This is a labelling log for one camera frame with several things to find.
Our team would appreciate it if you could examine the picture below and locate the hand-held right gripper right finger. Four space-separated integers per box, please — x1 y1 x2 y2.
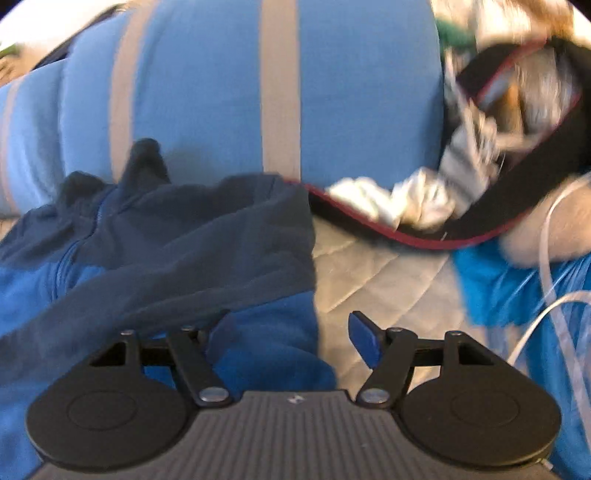
348 311 502 409

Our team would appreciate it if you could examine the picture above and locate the blue cable coil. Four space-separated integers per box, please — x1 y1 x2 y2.
454 248 591 480

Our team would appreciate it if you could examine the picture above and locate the grey quilted bedspread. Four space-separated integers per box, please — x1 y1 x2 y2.
308 216 472 398

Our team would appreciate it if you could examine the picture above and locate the silver crinkled plastic bag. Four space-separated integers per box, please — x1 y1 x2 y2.
516 45 579 136

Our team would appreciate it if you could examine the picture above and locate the blue grey striped cushion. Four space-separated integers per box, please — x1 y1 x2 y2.
0 59 71 219
59 0 445 191

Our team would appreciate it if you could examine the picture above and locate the beige furry plush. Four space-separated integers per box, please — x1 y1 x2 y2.
500 184 591 267

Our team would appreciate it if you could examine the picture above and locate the black white striped cloth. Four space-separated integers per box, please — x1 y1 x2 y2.
438 91 505 186

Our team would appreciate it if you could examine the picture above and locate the green crumpled cloth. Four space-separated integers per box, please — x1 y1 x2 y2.
435 17 477 52

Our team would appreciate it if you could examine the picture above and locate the white cable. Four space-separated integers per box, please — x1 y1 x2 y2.
507 179 591 366

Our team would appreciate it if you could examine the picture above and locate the blue fleece jacket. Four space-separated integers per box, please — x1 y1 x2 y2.
0 137 339 480

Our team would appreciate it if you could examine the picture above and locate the white crumpled cloth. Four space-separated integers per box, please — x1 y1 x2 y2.
324 167 456 230

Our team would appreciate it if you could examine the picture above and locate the black bag with red trim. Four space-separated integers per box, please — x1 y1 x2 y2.
281 39 591 251

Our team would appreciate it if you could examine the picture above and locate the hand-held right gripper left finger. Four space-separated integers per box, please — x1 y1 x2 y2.
90 314 234 409

